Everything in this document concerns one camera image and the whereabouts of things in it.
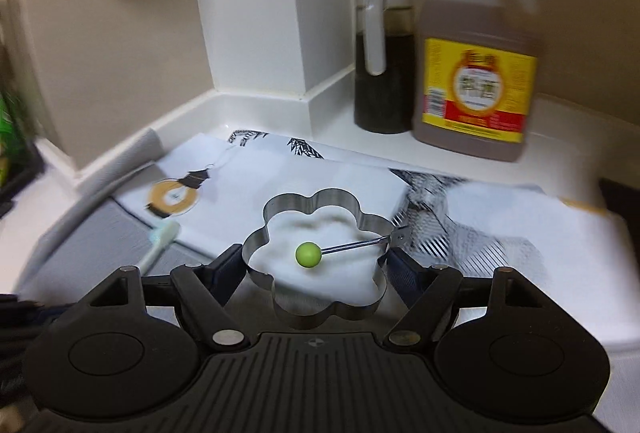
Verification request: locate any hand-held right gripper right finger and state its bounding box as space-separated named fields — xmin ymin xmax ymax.
xmin=382 ymin=247 xmax=553 ymax=349

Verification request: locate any brown liquid jug yellow cap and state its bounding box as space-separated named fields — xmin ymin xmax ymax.
xmin=412 ymin=0 xmax=543 ymax=162

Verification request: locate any yellow green snack bag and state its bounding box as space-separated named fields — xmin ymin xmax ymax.
xmin=0 ymin=93 xmax=23 ymax=184

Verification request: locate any light green toothbrush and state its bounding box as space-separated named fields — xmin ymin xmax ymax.
xmin=135 ymin=219 xmax=181 ymax=274

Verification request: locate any dark sauce dispenser bottle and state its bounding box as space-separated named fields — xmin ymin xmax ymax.
xmin=353 ymin=0 xmax=416 ymax=134

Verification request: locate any flower shaped metal egg ring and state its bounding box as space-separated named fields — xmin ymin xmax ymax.
xmin=241 ymin=187 xmax=408 ymax=330

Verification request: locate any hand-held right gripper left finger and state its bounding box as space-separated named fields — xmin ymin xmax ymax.
xmin=80 ymin=243 xmax=253 ymax=353

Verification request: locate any grey mat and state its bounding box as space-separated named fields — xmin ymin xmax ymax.
xmin=12 ymin=128 xmax=251 ymax=299

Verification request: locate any printed white cloth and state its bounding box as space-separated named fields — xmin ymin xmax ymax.
xmin=112 ymin=129 xmax=640 ymax=354

